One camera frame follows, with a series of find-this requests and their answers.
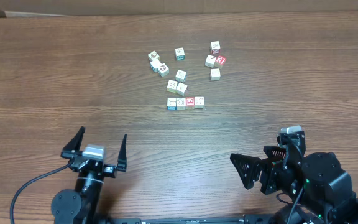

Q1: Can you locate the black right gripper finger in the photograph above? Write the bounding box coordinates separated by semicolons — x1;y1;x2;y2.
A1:
264;146;287;160
230;154;261;190

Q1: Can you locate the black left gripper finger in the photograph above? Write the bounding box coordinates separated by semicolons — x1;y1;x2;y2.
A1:
60;126;86;159
116;134;127;172

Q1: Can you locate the wooden block blue side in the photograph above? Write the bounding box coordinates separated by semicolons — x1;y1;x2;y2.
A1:
167;98;177;110

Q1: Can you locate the wooden block teal side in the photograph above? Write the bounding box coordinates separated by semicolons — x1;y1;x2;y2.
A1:
195;96;204;109

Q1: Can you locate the plain wooden block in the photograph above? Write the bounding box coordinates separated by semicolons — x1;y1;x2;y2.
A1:
176;98;186;110

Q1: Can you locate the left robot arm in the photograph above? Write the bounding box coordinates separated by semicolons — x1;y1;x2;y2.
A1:
51;126;127;224

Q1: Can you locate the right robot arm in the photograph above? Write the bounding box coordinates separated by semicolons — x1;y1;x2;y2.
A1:
230;146;358;223

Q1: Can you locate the wooden block yellow side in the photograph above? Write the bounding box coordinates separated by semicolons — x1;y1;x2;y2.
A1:
167;80;178;93

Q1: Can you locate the wooden block ice cream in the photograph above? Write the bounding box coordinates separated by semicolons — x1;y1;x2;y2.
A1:
176;82;188;96

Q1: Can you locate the wooden block pretzel picture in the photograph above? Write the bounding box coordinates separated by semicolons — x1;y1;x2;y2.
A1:
210;68;221;81

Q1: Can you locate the wooden block round picture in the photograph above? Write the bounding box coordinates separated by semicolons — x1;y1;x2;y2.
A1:
157;63;170;77

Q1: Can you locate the wooden block letter blue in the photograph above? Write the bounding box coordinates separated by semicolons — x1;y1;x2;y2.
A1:
150;59;162;73

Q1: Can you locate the wooden block fish picture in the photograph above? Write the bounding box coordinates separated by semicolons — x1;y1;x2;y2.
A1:
175;70;187;83

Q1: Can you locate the wooden block brush picture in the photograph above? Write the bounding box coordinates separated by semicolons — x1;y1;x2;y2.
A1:
204;55;216;68

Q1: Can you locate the wooden block brown picture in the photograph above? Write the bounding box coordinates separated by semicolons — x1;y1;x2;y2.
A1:
148;51;160;62

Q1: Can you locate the wooden block red side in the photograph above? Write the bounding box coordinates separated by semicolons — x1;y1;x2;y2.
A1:
210;41;221;54

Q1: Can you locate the wooden block green side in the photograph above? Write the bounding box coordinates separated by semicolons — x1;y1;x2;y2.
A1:
175;47;185;60

